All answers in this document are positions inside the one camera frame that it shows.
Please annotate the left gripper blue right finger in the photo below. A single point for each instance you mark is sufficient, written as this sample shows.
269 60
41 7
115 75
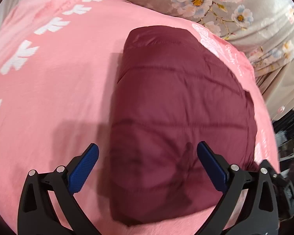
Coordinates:
259 214

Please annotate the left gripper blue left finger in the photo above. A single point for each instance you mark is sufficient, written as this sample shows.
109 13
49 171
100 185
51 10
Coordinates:
36 214

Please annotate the maroon quilted down jacket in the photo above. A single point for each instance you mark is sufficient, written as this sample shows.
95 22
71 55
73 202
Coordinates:
170 94

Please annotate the cluttered shelf items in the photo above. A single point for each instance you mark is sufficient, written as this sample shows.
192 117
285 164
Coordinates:
284 133

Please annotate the beige curtain right side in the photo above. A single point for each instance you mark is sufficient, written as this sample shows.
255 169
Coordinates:
277 89

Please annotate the pink blanket with white bows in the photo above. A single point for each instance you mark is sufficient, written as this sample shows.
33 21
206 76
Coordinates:
58 63

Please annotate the grey floral quilt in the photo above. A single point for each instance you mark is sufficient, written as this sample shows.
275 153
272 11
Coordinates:
262 29

